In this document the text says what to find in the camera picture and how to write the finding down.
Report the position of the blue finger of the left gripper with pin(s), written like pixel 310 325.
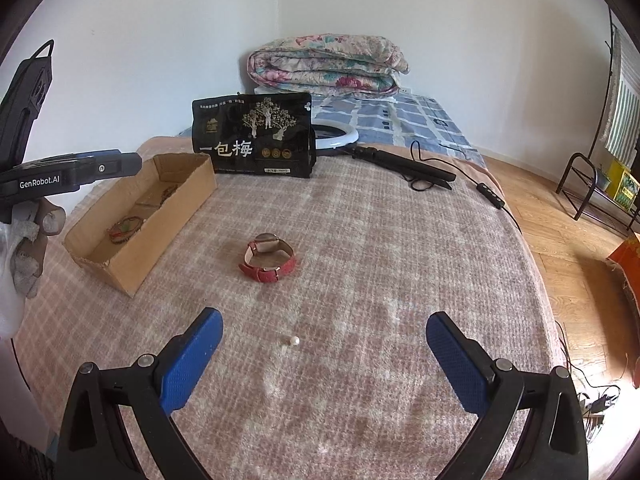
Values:
pixel 107 164

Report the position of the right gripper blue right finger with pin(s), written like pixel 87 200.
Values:
pixel 552 443

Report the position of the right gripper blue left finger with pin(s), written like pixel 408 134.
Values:
pixel 94 441

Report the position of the red leather wristwatch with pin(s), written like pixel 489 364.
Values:
pixel 268 258

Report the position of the left hand in white glove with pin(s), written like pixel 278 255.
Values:
pixel 24 242

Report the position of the brown cardboard box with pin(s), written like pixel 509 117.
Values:
pixel 123 234

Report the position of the black plum snack bag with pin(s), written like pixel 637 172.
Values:
pixel 258 134

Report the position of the orange cardboard box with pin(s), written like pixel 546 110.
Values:
pixel 625 258

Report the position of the folded floral quilt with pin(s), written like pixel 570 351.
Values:
pixel 330 65

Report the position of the pink plaid blanket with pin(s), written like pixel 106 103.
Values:
pixel 362 396

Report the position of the yellow green box on rack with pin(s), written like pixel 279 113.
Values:
pixel 623 188

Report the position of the black metal clothes rack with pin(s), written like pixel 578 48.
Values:
pixel 584 181

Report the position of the blue checked bed sheet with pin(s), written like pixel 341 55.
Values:
pixel 397 121

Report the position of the black folded tripod stand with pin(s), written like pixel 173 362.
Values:
pixel 415 171

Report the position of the green striped hanging cloth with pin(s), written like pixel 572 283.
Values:
pixel 621 128

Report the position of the white ring light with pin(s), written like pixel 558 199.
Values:
pixel 334 139

